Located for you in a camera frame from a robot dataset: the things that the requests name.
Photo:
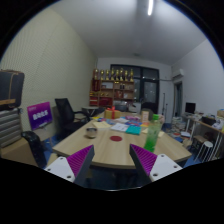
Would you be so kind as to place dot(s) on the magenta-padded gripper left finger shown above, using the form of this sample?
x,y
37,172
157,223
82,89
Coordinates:
x,y
78,160

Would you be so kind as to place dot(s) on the small steel cup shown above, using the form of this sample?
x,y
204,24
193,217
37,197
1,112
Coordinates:
x,y
91,132

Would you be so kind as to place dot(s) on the silver ribbed suitcase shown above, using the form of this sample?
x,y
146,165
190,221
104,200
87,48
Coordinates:
x,y
10,128

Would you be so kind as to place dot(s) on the cream yellow book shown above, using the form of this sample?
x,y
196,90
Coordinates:
x,y
101,125

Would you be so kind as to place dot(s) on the black office chair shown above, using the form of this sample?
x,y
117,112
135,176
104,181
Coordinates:
x,y
65,115

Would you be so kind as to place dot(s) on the small round side table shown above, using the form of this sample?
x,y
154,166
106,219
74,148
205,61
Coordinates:
x,y
90,108

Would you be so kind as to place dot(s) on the black computer monitor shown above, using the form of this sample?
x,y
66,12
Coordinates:
x,y
190,107

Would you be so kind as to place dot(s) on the ceiling tube light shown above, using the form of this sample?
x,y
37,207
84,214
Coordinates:
x,y
150,7

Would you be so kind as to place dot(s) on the beige notebook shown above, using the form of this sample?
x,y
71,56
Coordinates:
x,y
161,134

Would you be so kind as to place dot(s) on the orange gift box red ribbon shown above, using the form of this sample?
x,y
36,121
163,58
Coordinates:
x,y
111,114

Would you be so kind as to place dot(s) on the teal book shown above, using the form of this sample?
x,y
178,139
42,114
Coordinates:
x,y
133,130

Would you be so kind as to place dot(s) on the upright orange carton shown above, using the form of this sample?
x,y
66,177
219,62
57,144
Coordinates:
x,y
145,116

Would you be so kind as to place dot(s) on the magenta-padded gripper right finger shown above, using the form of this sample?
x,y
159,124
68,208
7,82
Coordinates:
x,y
146,160

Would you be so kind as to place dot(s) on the white printed paper booklet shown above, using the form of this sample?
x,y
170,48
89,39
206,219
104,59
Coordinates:
x,y
119,127

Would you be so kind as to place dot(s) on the green drink bottle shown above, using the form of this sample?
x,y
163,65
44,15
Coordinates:
x,y
152,136

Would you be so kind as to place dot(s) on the black framed glass door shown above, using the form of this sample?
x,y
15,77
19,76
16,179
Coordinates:
x,y
150,90

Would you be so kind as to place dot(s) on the flat round red coaster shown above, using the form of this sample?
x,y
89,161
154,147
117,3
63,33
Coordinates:
x,y
116,138

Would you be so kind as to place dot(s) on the purple sign board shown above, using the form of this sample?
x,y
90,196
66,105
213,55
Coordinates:
x,y
39,115

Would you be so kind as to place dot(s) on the white air conditioner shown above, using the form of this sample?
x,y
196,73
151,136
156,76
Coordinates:
x,y
178,73

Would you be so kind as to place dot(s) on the wooden shelf unit with trophies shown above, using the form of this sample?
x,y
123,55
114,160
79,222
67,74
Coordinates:
x,y
111,93

